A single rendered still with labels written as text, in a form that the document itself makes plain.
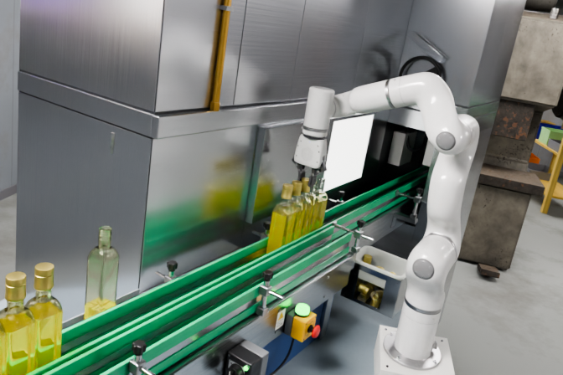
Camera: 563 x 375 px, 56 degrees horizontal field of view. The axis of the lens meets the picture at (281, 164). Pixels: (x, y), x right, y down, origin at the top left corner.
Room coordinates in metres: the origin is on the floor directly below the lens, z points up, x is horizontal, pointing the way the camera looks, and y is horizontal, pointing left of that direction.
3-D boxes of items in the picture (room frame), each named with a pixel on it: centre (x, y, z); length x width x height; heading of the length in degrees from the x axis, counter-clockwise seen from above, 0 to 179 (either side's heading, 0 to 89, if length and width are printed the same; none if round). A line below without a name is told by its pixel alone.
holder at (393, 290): (1.91, -0.42, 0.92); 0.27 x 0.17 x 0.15; 59
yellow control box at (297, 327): (1.45, -0.14, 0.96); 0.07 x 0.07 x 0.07; 59
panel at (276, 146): (2.11, -0.15, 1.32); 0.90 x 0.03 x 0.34; 149
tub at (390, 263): (1.90, -0.45, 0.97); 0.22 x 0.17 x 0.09; 59
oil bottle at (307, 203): (1.75, -0.09, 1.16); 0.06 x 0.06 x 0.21; 59
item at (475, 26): (2.92, -0.84, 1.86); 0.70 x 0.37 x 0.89; 149
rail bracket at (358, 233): (1.85, -0.30, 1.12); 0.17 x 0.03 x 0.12; 59
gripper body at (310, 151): (1.75, -0.09, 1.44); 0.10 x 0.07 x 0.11; 59
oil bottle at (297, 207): (1.70, -0.06, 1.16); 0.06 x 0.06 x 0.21; 59
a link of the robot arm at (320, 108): (1.76, -0.10, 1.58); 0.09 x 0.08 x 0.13; 149
